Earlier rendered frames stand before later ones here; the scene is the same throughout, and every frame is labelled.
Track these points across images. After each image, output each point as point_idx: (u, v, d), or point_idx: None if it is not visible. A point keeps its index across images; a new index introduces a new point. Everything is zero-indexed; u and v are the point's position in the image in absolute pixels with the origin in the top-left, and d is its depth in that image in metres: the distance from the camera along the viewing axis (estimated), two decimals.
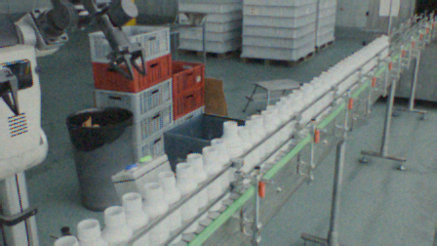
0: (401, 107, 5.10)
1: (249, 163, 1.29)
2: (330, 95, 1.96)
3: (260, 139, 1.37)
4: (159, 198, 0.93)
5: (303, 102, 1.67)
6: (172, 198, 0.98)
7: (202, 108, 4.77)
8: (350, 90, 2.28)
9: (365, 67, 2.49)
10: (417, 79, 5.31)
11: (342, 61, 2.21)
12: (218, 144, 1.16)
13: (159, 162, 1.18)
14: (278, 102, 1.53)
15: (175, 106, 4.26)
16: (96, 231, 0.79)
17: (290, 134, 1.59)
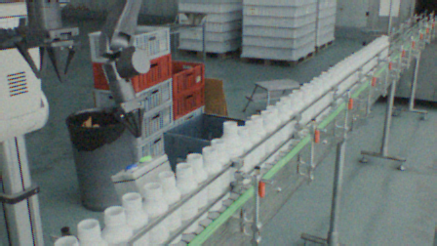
0: (401, 107, 5.10)
1: (249, 163, 1.29)
2: (330, 95, 1.96)
3: (260, 139, 1.37)
4: (159, 198, 0.93)
5: (303, 102, 1.67)
6: (172, 198, 0.98)
7: (202, 108, 4.77)
8: (350, 90, 2.28)
9: (365, 67, 2.49)
10: (417, 79, 5.31)
11: (342, 61, 2.21)
12: (218, 144, 1.16)
13: (159, 162, 1.18)
14: (278, 102, 1.53)
15: (175, 106, 4.26)
16: (96, 231, 0.79)
17: (290, 134, 1.59)
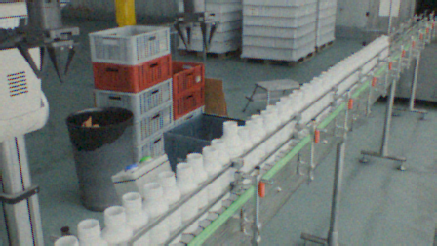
0: (401, 107, 5.10)
1: (250, 162, 1.29)
2: (330, 95, 1.96)
3: (260, 139, 1.37)
4: (159, 198, 0.93)
5: (303, 102, 1.67)
6: (172, 198, 0.98)
7: (202, 108, 4.77)
8: (350, 90, 2.28)
9: (365, 67, 2.49)
10: (417, 79, 5.31)
11: (342, 61, 2.21)
12: (218, 144, 1.16)
13: (159, 162, 1.18)
14: (278, 102, 1.53)
15: (175, 106, 4.26)
16: (96, 231, 0.79)
17: (290, 134, 1.59)
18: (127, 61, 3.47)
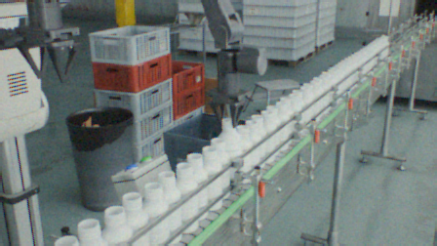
0: (401, 107, 5.10)
1: (250, 162, 1.29)
2: (330, 95, 1.96)
3: (260, 139, 1.37)
4: (159, 198, 0.93)
5: (303, 102, 1.67)
6: (172, 197, 0.98)
7: (202, 108, 4.77)
8: (350, 90, 2.28)
9: (365, 67, 2.49)
10: (417, 79, 5.31)
11: (342, 61, 2.21)
12: (218, 143, 1.16)
13: (159, 162, 1.18)
14: (278, 102, 1.53)
15: (175, 106, 4.26)
16: (96, 231, 0.79)
17: (290, 134, 1.59)
18: (127, 61, 3.47)
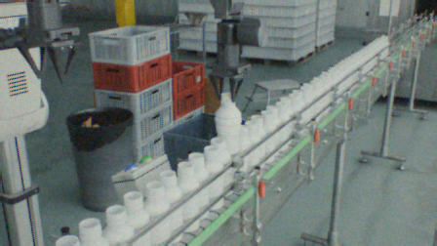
0: (401, 107, 5.10)
1: (245, 162, 1.28)
2: (330, 95, 1.96)
3: (259, 139, 1.37)
4: (159, 197, 0.94)
5: (303, 102, 1.67)
6: (175, 196, 0.99)
7: (202, 108, 4.77)
8: (350, 90, 2.28)
9: (365, 67, 2.49)
10: (417, 79, 5.31)
11: (342, 61, 2.21)
12: (219, 143, 1.16)
13: (159, 162, 1.18)
14: (277, 102, 1.53)
15: (175, 106, 4.26)
16: (98, 230, 0.80)
17: (290, 134, 1.59)
18: (127, 61, 3.47)
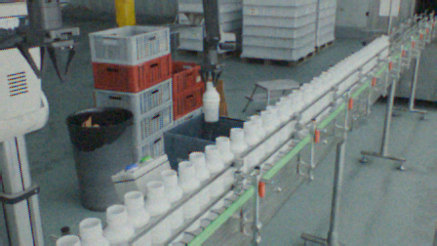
0: (401, 107, 5.10)
1: (244, 165, 1.28)
2: (330, 95, 1.96)
3: (259, 140, 1.37)
4: (159, 197, 0.94)
5: (303, 102, 1.66)
6: (177, 195, 0.99)
7: (202, 108, 4.77)
8: (350, 90, 2.28)
9: (365, 67, 2.49)
10: (417, 79, 5.31)
11: (342, 61, 2.21)
12: (224, 142, 1.18)
13: (159, 162, 1.18)
14: (277, 102, 1.52)
15: (175, 106, 4.26)
16: (99, 229, 0.80)
17: (289, 134, 1.58)
18: (127, 61, 3.47)
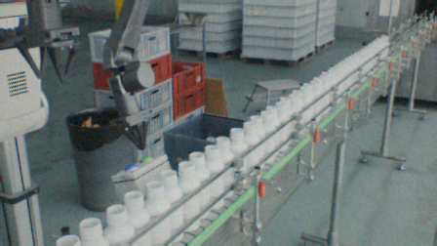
0: (401, 107, 5.10)
1: (244, 165, 1.28)
2: (330, 95, 1.96)
3: (259, 140, 1.37)
4: (159, 197, 0.94)
5: (303, 102, 1.66)
6: (177, 195, 0.99)
7: (202, 108, 4.77)
8: (350, 90, 2.28)
9: (365, 67, 2.49)
10: (417, 79, 5.31)
11: (342, 61, 2.21)
12: (224, 142, 1.18)
13: (159, 162, 1.18)
14: (277, 102, 1.52)
15: (175, 106, 4.26)
16: (99, 229, 0.80)
17: (289, 134, 1.58)
18: None
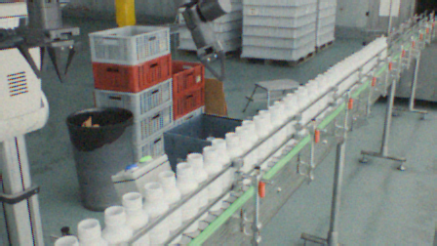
0: (401, 107, 5.10)
1: None
2: (325, 98, 1.91)
3: None
4: (158, 198, 0.93)
5: (297, 107, 1.61)
6: (173, 197, 0.98)
7: (202, 108, 4.77)
8: None
9: (362, 69, 2.44)
10: (417, 79, 5.31)
11: (339, 62, 2.16)
12: (220, 143, 1.17)
13: (159, 162, 1.18)
14: (269, 107, 1.48)
15: (175, 106, 4.26)
16: (96, 231, 0.79)
17: (281, 140, 1.53)
18: (127, 61, 3.47)
